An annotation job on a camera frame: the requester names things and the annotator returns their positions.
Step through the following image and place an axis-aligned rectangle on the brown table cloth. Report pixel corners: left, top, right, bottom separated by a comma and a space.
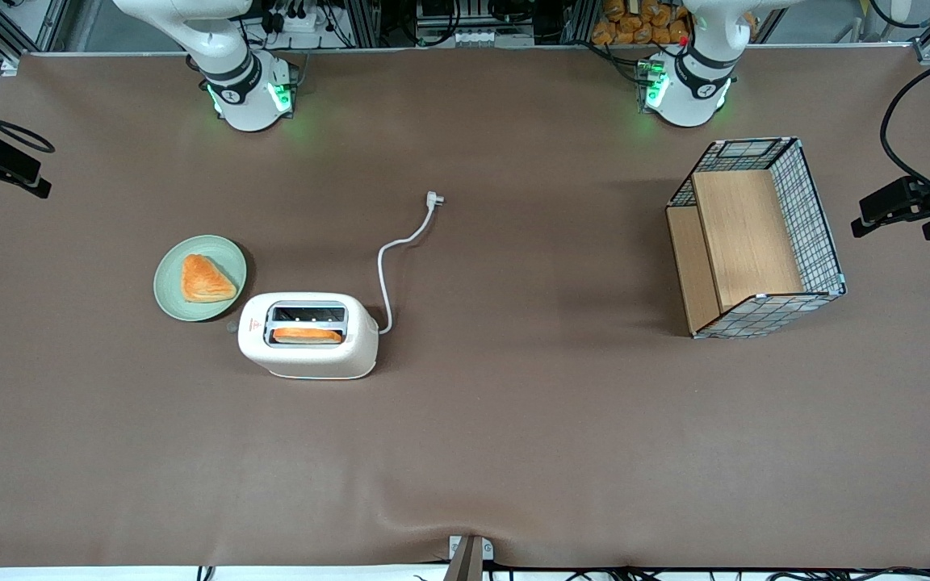
0, 47, 930, 570

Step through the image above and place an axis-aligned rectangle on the white power strip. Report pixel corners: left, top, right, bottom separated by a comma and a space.
265, 0, 338, 35

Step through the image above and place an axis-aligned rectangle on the black wire mesh basket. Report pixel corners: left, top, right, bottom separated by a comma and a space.
665, 137, 847, 340

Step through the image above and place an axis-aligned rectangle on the pale green round plate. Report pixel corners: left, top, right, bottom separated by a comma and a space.
153, 235, 248, 322

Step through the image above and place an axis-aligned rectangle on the white two-slot toaster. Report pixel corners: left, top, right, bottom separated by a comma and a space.
227, 291, 379, 381

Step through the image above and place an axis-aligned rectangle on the white power cord with plug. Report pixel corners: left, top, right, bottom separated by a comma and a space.
376, 190, 446, 335

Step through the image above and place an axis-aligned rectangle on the triangular orange bread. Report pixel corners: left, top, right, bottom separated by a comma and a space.
181, 254, 238, 304

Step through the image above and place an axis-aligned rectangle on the grey metal table bracket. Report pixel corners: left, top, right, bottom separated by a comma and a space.
447, 535, 495, 581

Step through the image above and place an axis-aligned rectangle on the bag of brown buns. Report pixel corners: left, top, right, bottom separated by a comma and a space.
592, 0, 693, 46

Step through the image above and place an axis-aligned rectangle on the orange toast slice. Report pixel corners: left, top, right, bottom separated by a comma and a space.
273, 326, 344, 345

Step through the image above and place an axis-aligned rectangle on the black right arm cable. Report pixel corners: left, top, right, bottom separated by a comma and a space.
0, 90, 56, 155

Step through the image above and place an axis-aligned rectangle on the wooden step shelf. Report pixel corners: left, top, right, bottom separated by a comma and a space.
667, 169, 805, 336

